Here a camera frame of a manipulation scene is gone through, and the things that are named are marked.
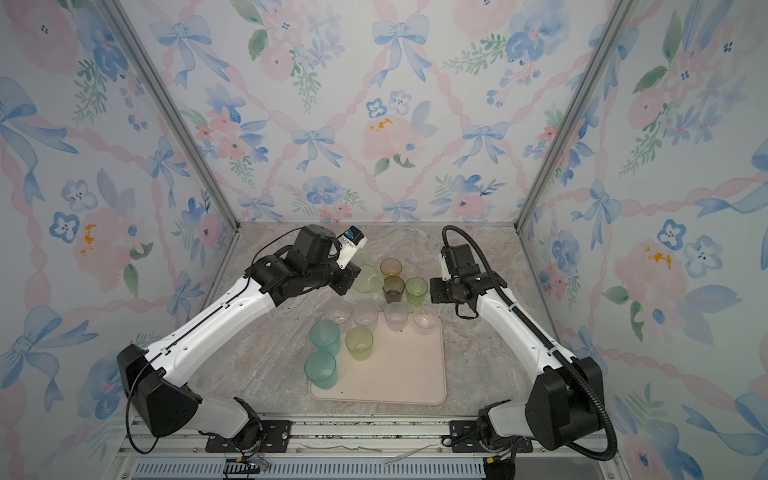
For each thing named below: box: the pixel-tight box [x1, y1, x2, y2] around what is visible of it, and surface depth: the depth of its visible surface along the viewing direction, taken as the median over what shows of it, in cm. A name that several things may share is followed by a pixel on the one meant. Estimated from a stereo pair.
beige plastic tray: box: [309, 313, 447, 405], surface depth 84 cm
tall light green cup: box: [345, 326, 374, 361], surface depth 88 cm
